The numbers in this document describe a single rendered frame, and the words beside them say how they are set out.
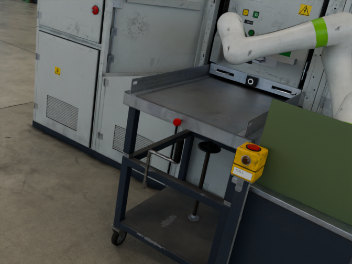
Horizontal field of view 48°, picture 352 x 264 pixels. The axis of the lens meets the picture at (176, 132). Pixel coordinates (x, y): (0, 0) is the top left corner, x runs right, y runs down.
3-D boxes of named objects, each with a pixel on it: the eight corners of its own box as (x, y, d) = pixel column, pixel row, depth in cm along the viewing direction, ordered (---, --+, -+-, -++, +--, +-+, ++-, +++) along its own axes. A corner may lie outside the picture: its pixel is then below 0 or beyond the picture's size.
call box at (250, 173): (252, 184, 123) (260, 155, 119) (229, 174, 126) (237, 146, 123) (261, 176, 129) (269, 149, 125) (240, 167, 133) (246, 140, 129)
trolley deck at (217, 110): (248, 154, 147) (252, 140, 145) (122, 103, 175) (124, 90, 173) (299, 118, 202) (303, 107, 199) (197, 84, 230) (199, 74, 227)
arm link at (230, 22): (236, 2, 161) (211, 12, 165) (242, 28, 157) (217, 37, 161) (244, 20, 174) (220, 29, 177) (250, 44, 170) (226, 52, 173)
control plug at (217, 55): (217, 63, 213) (223, 31, 206) (209, 61, 215) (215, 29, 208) (223, 62, 219) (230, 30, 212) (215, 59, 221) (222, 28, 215)
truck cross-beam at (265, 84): (298, 100, 203) (301, 89, 201) (208, 73, 228) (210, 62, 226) (300, 99, 207) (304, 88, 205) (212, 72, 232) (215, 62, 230)
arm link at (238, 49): (306, 29, 166) (310, 13, 156) (314, 54, 162) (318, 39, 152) (221, 48, 170) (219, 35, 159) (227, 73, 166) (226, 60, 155)
